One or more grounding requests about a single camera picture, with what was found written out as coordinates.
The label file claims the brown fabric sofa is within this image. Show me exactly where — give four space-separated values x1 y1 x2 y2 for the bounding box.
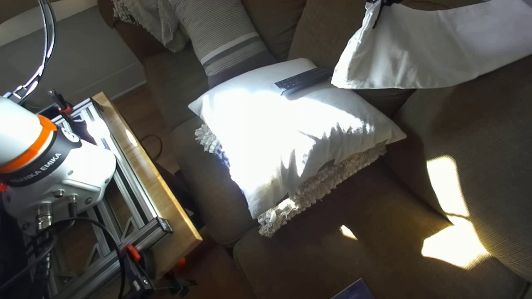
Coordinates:
97 0 532 299

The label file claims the wooden robot table board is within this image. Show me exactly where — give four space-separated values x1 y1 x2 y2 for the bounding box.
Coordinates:
90 90 205 281

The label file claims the black base cable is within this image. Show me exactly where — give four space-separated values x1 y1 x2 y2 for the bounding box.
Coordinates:
0 215 130 299

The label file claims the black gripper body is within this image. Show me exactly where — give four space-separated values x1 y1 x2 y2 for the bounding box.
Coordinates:
364 0 408 9

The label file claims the grey striped pillow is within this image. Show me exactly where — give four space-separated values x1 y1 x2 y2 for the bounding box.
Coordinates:
175 0 280 90

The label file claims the white cable bundle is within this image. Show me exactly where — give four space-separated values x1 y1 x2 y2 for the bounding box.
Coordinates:
9 0 59 103

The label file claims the aluminium mounting frame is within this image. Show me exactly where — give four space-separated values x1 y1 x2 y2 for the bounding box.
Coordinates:
32 98 175 299

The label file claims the lace trimmed blue patterned pillow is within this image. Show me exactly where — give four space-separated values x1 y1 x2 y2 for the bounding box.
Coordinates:
193 123 389 240

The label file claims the white cloth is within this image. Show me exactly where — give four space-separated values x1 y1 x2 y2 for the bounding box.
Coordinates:
330 0 532 92

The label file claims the dark blue book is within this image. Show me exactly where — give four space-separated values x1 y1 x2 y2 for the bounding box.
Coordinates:
331 278 378 299

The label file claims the cream knitted blanket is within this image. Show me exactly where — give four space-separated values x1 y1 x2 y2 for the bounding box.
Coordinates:
110 0 192 55

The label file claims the black remote control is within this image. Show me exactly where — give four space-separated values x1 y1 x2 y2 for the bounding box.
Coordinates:
275 67 335 100

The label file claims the red clamp handle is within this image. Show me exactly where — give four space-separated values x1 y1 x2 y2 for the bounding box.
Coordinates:
123 243 147 266

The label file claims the white pillow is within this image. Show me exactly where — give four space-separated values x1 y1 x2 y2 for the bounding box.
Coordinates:
187 57 409 220

